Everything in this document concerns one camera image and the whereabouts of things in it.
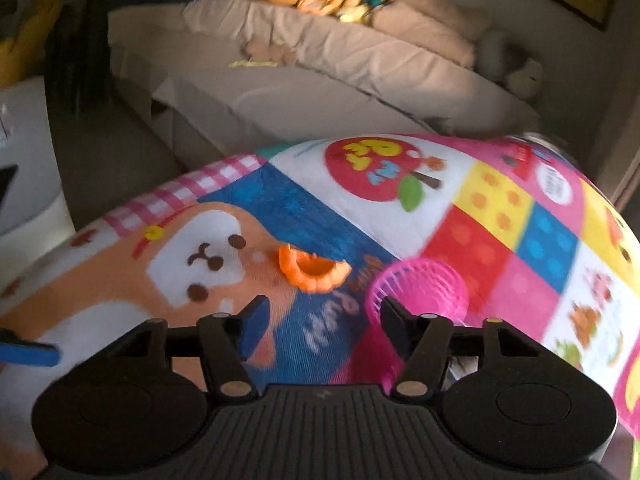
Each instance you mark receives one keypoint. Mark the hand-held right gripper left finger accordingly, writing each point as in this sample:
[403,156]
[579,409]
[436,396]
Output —
[255,327]

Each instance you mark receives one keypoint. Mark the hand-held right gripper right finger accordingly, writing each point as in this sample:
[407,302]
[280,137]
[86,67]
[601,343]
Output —
[395,316]

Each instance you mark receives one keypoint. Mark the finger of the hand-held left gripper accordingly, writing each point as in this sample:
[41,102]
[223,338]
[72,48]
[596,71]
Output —
[27,351]

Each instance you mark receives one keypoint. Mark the pink plastic strainer basket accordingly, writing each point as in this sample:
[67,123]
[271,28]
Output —
[425,285]

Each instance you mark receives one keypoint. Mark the orange toy pumpkin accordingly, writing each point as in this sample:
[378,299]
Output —
[312,272]

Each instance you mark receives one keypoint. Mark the colourful printed blanket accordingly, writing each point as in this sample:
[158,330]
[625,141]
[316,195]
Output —
[350,200]

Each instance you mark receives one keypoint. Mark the white appliance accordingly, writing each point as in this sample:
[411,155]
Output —
[30,155]

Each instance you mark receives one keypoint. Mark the beige sofa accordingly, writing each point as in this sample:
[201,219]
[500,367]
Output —
[310,85]

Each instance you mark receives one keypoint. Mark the small beige plush bear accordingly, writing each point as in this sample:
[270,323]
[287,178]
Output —
[270,51]

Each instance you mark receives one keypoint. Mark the grey plush toy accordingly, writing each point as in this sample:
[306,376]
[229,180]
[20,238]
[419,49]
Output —
[510,62]

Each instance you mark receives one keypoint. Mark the beige pillow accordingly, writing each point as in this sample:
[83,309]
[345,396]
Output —
[330,35]

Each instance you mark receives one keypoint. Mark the yellow and green cloth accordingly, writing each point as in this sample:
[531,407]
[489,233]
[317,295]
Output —
[25,15]

